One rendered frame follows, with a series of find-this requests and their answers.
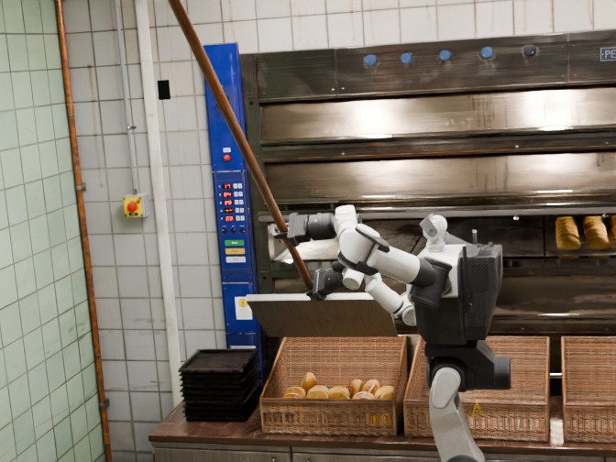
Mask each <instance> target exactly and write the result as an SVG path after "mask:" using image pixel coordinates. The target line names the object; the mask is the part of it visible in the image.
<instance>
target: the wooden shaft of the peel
mask: <svg viewBox="0 0 616 462"><path fill-rule="evenodd" d="M168 3H169V5H170V8H171V10H172V12H173V14H174V15H175V17H176V19H177V21H178V23H179V25H180V27H181V30H182V32H183V35H184V37H185V38H186V40H187V42H188V44H189V46H190V48H191V50H192V53H193V55H194V57H195V59H196V60H197V62H198V65H199V67H200V69H201V71H202V73H203V76H204V78H205V80H206V81H207V83H208V85H209V87H210V89H211V91H212V93H213V96H214V99H215V100H216V102H217V104H218V106H219V108H220V110H221V112H222V114H223V116H224V118H225V121H226V122H227V125H228V127H229V129H230V131H231V133H232V135H233V137H234V139H235V141H236V143H237V145H238V147H239V149H240V151H241V153H242V156H243V158H244V160H245V162H246V164H247V166H248V168H249V170H250V172H251V174H252V176H253V178H254V180H255V182H256V184H257V186H258V189H259V191H260V193H261V195H262V197H263V199H264V201H265V203H266V205H267V207H268V208H269V211H270V213H271V215H272V218H273V220H274V222H275V224H276V226H277V228H278V229H279V231H280V233H284V232H288V227H287V226H286V224H285V222H284V220H283V218H282V215H281V212H280V210H279V208H278V206H277V205H276V203H275V200H274V198H273V196H272V194H271V192H270V189H269V186H268V184H267V183H266V181H265V179H264V177H263V175H262V172H261V170H260V168H259V165H258V164H257V162H256V159H255V157H254V155H253V153H252V151H251V149H250V147H249V144H248V142H247V140H246V138H245V136H244V134H243V131H242V129H241V127H240V125H239V123H238V122H237V118H236V116H235V114H234V112H233V110H232V108H231V106H230V103H229V102H228V100H227V98H226V95H225V93H224V91H223V88H222V86H221V84H220V82H219V81H218V79H217V77H216V74H215V71H214V69H213V67H212V65H211V63H210V61H209V59H208V57H207V55H206V53H205V51H204V47H203V45H202V43H201V41H200V40H199V38H198V36H197V33H196V31H195V29H194V27H193V24H192V22H191V19H190V18H189V16H188V14H187V12H186V10H185V8H184V5H183V3H182V0H168ZM283 240H284V242H285V244H286V246H287V249H288V250H289V252H290V254H291V257H292V259H293V261H294V263H295V265H296V267H297V269H298V271H299V272H300V274H301V276H302V280H303V282H304V284H305V286H306V288H307V289H309V290H310V289H312V288H313V285H314V283H313V281H312V279H311V277H310V275H309V273H308V270H307V268H306V267H305V265H304V263H303V260H302V257H301V255H300V253H299V251H298V249H297V247H290V245H289V243H288V238H283Z"/></svg>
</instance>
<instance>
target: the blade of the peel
mask: <svg viewBox="0 0 616 462"><path fill-rule="evenodd" d="M246 302H247V304H248V306H249V308H250V309H251V311H252V312H253V314H254V315H255V316H256V318H257V319H258V321H259V323H260V325H261V326H262V328H263V329H264V331H265V333H266V334H267V336H268V337H309V336H398V334H397V330H396V327H395V323H394V320H393V317H392V314H391V313H389V312H387V311H386V310H385V309H384V308H383V307H382V306H381V305H380V304H379V303H378V302H377V301H376V300H375V299H374V298H373V297H372V296H370V295H369V294H368V293H332V294H329V295H327V298H325V299H324V300H322V301H320V302H318V301H317V300H311V299H310V297H308V296H306V295H305V294H247V298H246Z"/></svg>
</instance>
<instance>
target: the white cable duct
mask: <svg viewBox="0 0 616 462"><path fill-rule="evenodd" d="M135 4H136V13H137V32H138V41H139V51H140V60H141V70H142V80H143V89H144V99H145V108H146V119H147V128H148V146H149V155H150V166H151V175H152V185H153V194H154V204H155V214H156V223H157V233H158V242H159V261H160V270H161V280H162V290H163V300H164V309H165V319H166V328H167V338H168V348H169V357H170V375H171V386H172V395H173V404H174V408H175V407H176V406H177V405H178V404H179V403H180V402H181V401H182V400H183V399H184V397H181V396H182V392H180V390H181V389H182V388H183V386H180V385H181V384H182V380H180V379H181V378H182V376H179V375H180V374H181V372H178V369H179V368H180V367H181V358H180V348H179V338H178V328H177V318H176V309H175V299H174V289H173V279H172V269H171V251H170V241H169V230H168V221H167V211H166V201H165V192H164V181H163V171H162V162H161V152H160V133H159V123H158V114H157V104H156V94H155V84H154V74H153V64H152V55H151V45H150V34H149V16H148V6H147V0H135Z"/></svg>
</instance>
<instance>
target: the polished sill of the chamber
mask: <svg viewBox="0 0 616 462"><path fill-rule="evenodd" d="M337 260H339V259H338V258H331V259H303V260H302V261H303V263H304V265H305V267H306V268H307V270H320V269H322V270H329V269H331V268H332V266H331V265H332V263H333V262H335V261H337ZM270 267H271V271H296V270H298V269H297V267H296V265H295V263H294V261H293V259H274V260H273V261H271V263H270ZM502 268H503V269H543V268H616V255H592V256H527V257H502Z"/></svg>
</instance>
